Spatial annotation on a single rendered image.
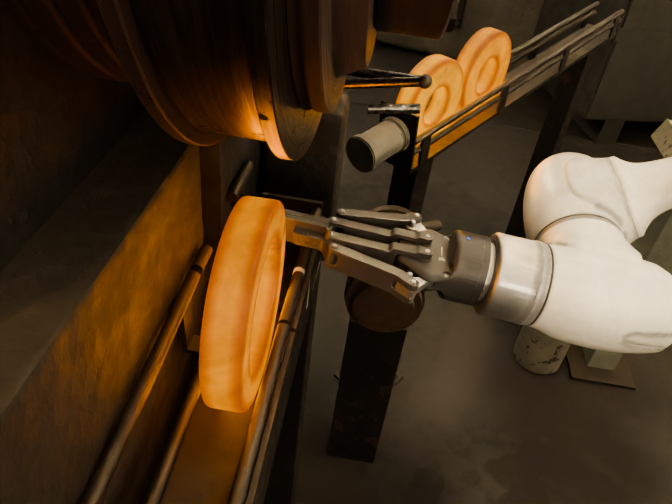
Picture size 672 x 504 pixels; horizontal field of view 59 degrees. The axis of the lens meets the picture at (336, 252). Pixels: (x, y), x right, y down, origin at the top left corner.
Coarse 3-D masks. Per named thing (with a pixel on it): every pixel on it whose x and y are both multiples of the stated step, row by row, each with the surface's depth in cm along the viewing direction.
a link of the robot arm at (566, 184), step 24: (552, 168) 74; (576, 168) 71; (600, 168) 69; (624, 168) 69; (648, 168) 68; (528, 192) 75; (552, 192) 70; (576, 192) 68; (600, 192) 67; (624, 192) 67; (648, 192) 68; (528, 216) 73; (552, 216) 68; (600, 216) 66; (624, 216) 67; (648, 216) 68
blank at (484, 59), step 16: (480, 32) 103; (496, 32) 103; (464, 48) 102; (480, 48) 101; (496, 48) 105; (464, 64) 102; (480, 64) 104; (496, 64) 109; (464, 80) 103; (480, 80) 112; (496, 80) 112; (464, 96) 105
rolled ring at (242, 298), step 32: (256, 224) 46; (224, 256) 44; (256, 256) 44; (224, 288) 43; (256, 288) 45; (224, 320) 43; (256, 320) 58; (224, 352) 44; (256, 352) 56; (224, 384) 45; (256, 384) 54
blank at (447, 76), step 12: (432, 60) 94; (444, 60) 95; (420, 72) 93; (432, 72) 93; (444, 72) 96; (456, 72) 99; (432, 84) 95; (444, 84) 98; (456, 84) 101; (408, 96) 94; (420, 96) 94; (444, 96) 101; (456, 96) 103; (432, 108) 103; (444, 108) 102; (456, 108) 105; (420, 120) 98; (432, 120) 102; (420, 132) 100
